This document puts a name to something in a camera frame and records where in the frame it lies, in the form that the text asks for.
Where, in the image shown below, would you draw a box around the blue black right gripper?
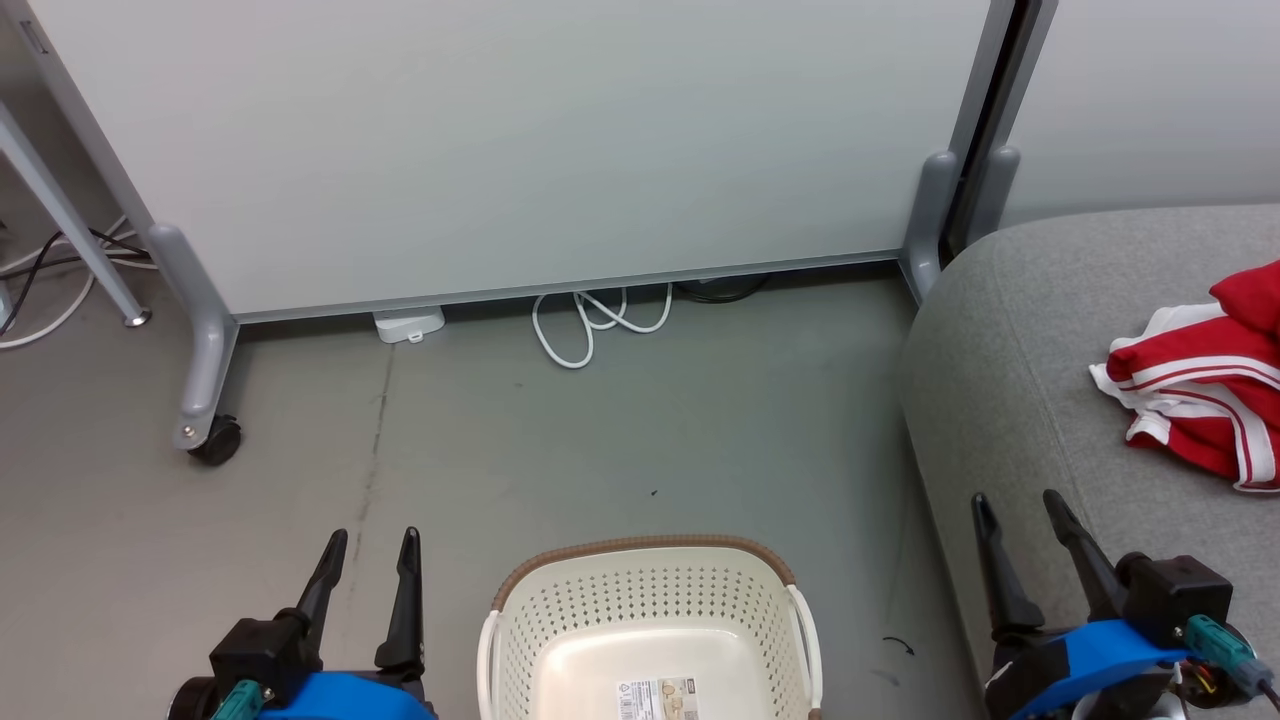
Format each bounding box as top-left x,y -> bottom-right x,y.
971,489 -> 1193,720

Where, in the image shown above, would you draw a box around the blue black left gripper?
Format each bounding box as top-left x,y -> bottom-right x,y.
165,526 -> 438,720

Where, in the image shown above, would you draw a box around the red shorts with white stripes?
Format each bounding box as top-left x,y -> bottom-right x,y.
1089,300 -> 1280,494

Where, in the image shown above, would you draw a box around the cream perforated laundry basket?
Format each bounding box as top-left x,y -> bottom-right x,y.
476,534 -> 824,720

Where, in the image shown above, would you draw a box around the grey fabric sofa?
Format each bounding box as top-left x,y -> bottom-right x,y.
899,204 -> 1280,720

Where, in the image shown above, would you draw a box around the black caster wheel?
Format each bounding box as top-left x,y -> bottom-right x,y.
187,414 -> 244,468

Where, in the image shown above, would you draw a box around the white power adapter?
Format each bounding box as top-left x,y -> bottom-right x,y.
373,306 -> 447,345

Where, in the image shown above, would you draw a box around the grey partition foot with caster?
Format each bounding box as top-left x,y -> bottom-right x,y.
147,222 -> 242,453

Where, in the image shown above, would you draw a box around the grey metal table leg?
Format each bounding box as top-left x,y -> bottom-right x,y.
0,100 -> 154,330

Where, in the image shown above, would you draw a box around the narrow white partition panel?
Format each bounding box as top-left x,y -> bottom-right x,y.
1000,0 -> 1280,233

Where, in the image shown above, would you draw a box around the wide white partition panel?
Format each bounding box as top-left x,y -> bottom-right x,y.
22,0 -> 1018,323

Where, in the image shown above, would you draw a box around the black left arm cable, teal plug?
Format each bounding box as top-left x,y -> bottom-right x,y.
208,680 -> 269,720

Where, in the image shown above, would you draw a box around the black arm cable, teal plug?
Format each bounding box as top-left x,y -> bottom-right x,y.
208,680 -> 269,720
1186,614 -> 1280,709

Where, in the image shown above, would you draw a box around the black right arm cable, teal plug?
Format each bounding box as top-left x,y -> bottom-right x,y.
1186,614 -> 1280,709

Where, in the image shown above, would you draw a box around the white looped floor cable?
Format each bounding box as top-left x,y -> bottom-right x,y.
531,284 -> 675,370

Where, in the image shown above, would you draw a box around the black floor cable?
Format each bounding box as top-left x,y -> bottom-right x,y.
674,274 -> 772,305

